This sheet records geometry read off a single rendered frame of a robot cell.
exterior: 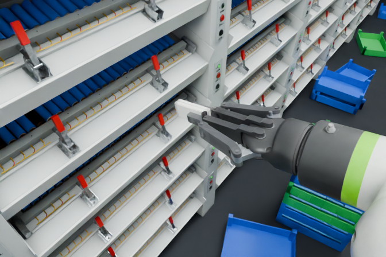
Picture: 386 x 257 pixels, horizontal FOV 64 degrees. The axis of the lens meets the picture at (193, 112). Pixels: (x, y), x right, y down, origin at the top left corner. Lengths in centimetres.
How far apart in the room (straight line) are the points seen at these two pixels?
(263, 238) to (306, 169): 115
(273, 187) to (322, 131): 130
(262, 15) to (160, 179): 67
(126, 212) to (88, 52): 56
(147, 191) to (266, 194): 79
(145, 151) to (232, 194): 83
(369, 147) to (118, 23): 49
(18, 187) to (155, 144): 39
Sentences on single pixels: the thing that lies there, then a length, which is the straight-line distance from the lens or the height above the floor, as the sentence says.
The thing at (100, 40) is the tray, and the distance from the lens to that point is 62.
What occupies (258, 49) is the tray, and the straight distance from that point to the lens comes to 130.
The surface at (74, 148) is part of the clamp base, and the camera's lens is 68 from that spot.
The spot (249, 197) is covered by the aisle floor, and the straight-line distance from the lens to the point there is 163.
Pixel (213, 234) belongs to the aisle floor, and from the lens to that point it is 151.
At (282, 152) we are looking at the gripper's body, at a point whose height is 105.
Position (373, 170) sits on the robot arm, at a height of 109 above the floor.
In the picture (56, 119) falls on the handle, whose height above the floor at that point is 96.
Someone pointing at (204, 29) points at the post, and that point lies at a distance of 85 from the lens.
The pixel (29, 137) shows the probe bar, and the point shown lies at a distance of 67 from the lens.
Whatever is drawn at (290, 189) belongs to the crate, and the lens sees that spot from 136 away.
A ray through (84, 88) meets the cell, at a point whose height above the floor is 93.
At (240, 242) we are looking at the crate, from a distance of 151.
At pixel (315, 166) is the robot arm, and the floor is 107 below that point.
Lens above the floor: 136
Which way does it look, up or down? 42 degrees down
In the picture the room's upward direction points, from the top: straight up
